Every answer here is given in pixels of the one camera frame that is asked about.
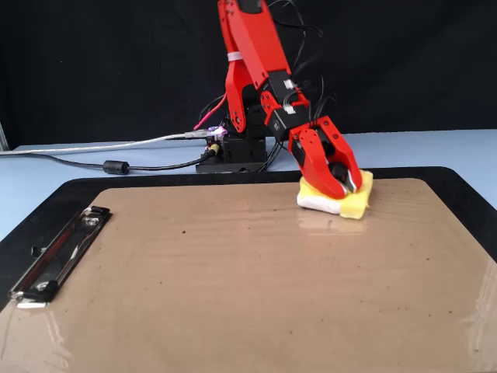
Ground brown wooden clipboard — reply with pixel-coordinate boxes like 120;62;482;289
0;177;497;373

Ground silver USB cable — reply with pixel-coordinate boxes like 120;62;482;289
0;130;210;156

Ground pink red wire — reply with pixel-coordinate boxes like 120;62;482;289
193;91;230;131

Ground thin black arm wires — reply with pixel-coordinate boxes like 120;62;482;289
266;0;339;173

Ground black power cable with ferrite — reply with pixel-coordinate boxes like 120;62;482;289
0;149;218;176

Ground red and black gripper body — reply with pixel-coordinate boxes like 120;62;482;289
287;116;334;165

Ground controller board with LEDs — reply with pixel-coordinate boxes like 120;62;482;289
204;124;229;157

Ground black rectangular mat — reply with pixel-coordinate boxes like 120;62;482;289
0;166;497;314

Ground metal clipboard clip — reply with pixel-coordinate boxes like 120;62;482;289
8;206;113;310

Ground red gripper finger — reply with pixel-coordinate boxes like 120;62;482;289
300;127;347;200
321;115;365;193

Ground yellow sponge with black knob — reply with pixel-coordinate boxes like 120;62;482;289
297;169;374;221

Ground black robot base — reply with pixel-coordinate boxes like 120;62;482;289
196;134;269;174

